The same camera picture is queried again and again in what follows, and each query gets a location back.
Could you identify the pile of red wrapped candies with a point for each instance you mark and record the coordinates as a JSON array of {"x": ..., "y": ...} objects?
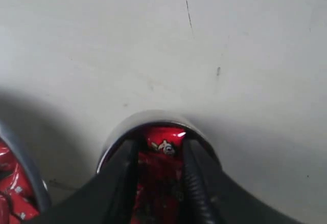
[{"x": 18, "y": 202}]

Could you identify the red object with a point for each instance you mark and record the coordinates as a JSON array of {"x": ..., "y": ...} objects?
[{"x": 165, "y": 141}]

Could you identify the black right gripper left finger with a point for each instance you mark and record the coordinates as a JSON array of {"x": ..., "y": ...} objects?
[{"x": 107, "y": 198}]

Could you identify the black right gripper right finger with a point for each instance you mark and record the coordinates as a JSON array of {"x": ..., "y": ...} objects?
[{"x": 213, "y": 197}]

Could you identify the red candy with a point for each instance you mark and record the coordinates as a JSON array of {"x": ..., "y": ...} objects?
[{"x": 159, "y": 194}]

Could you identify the silver metal bowl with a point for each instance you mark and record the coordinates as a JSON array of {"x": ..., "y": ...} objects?
[{"x": 20, "y": 151}]

